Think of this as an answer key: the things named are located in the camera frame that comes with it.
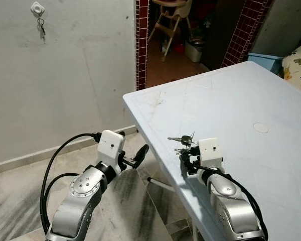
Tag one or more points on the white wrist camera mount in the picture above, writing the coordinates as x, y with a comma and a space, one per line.
210, 150
110, 145

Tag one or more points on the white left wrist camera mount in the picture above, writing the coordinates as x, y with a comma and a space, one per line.
110, 145

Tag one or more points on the white skirting board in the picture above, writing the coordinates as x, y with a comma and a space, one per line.
20, 160

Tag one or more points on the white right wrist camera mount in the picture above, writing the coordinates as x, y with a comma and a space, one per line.
210, 150

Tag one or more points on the light blue plastic box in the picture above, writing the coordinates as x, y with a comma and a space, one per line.
266, 60

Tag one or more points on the white bin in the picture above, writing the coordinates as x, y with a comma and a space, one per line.
193, 50

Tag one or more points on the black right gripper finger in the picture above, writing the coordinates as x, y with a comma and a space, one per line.
191, 146

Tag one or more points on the dinosaur print blanket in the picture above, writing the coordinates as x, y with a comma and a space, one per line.
298, 65

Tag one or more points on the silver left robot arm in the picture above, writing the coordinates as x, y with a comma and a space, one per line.
80, 196

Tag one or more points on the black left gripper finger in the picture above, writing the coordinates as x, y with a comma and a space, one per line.
142, 153
122, 134

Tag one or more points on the hanging key bunch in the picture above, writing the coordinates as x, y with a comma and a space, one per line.
41, 30

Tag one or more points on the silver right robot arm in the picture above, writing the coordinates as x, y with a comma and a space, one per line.
231, 211

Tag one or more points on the white plastic table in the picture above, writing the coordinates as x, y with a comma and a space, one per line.
241, 165

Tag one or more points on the wooden high chair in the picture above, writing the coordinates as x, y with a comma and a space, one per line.
173, 20

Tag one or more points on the white wall hook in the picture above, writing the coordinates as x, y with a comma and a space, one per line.
37, 8

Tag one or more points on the round white table plug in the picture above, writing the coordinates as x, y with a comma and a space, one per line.
261, 127

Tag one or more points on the dark red brick tile column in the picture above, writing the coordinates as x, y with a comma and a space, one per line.
246, 30
142, 45

